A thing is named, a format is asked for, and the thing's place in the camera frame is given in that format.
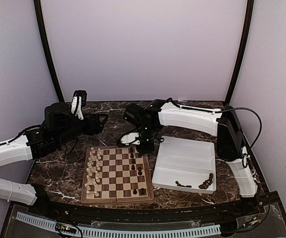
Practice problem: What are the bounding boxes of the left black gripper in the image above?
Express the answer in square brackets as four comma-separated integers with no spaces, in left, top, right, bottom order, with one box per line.
[55,112,108,147]

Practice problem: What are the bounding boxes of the dark tall chess piece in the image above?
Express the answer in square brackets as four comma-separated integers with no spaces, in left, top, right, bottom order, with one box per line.
[138,167,143,176]

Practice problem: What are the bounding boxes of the white plastic tray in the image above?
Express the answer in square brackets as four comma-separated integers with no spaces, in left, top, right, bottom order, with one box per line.
[152,136,216,194]

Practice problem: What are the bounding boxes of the wooden chess board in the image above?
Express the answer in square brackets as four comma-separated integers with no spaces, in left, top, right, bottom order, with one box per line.
[81,146,154,205]

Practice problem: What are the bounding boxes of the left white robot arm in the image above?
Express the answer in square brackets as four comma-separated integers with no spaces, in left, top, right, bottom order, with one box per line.
[0,102,108,216]

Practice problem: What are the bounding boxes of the dark pawns on board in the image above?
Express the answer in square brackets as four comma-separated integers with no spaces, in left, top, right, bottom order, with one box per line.
[130,153,136,170]

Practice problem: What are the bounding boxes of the white chess pieces row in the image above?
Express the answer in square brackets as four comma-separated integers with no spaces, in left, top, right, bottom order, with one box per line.
[83,147,103,199]

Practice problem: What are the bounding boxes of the dark chess pieces small pile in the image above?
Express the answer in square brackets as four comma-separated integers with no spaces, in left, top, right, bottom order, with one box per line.
[199,173,214,189]

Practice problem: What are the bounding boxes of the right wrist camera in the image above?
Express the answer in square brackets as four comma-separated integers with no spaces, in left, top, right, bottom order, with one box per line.
[116,132,140,147]

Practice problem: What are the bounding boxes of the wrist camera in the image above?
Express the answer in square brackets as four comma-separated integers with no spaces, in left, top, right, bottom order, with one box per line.
[116,132,140,147]
[70,90,87,120]

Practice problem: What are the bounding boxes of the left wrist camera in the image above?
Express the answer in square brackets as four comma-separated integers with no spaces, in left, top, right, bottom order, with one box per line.
[70,90,87,120]

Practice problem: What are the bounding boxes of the white slotted cable duct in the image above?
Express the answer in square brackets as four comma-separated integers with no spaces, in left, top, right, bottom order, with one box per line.
[15,212,221,238]

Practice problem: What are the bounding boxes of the left black frame post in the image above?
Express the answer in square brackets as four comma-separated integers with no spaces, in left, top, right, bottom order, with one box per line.
[33,0,65,102]

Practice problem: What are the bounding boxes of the black frame post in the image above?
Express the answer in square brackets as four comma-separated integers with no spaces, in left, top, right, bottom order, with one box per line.
[224,0,254,105]
[33,0,65,102]

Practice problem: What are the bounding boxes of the right black frame post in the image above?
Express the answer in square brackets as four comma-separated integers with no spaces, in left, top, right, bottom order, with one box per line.
[224,0,254,105]

